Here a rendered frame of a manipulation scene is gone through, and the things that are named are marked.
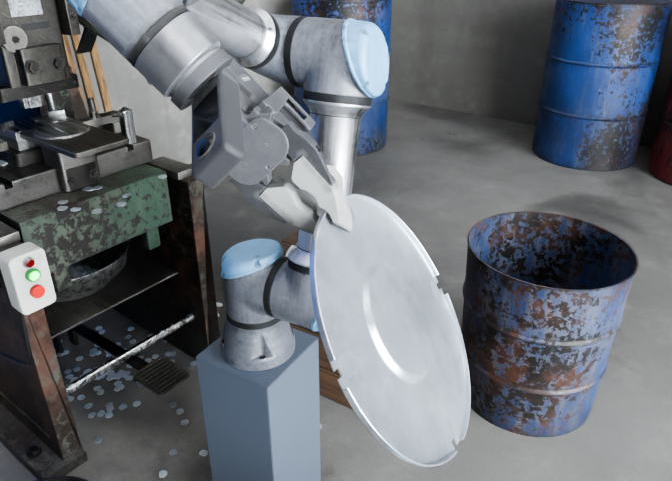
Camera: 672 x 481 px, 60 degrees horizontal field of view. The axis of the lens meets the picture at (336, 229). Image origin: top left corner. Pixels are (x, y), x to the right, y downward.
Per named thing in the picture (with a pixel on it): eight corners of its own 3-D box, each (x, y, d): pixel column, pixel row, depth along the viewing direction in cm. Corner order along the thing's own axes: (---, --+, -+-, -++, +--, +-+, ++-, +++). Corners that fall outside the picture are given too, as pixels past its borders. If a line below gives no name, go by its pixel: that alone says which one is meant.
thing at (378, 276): (486, 389, 74) (492, 388, 74) (406, 534, 49) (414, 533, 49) (390, 182, 75) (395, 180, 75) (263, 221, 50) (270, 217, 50)
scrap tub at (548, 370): (616, 379, 177) (656, 239, 156) (571, 469, 148) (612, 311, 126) (487, 328, 200) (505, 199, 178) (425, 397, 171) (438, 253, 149)
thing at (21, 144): (77, 135, 152) (73, 118, 150) (19, 150, 142) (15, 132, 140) (58, 129, 157) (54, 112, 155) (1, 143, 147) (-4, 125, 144)
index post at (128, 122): (138, 142, 157) (132, 106, 152) (128, 145, 155) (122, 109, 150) (131, 140, 158) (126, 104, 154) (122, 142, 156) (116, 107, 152)
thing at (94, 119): (132, 128, 167) (127, 92, 163) (78, 144, 155) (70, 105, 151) (120, 125, 170) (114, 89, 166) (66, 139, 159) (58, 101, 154)
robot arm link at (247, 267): (247, 284, 123) (242, 226, 117) (303, 300, 118) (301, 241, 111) (211, 314, 113) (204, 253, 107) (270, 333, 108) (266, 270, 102)
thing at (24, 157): (93, 146, 154) (91, 134, 153) (17, 167, 140) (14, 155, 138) (60, 134, 163) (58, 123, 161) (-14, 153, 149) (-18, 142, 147)
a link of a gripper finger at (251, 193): (313, 199, 59) (254, 135, 57) (309, 207, 58) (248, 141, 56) (282, 224, 61) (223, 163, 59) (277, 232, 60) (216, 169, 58)
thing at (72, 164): (139, 189, 142) (130, 135, 136) (86, 209, 132) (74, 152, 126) (81, 166, 156) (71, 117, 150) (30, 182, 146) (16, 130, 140)
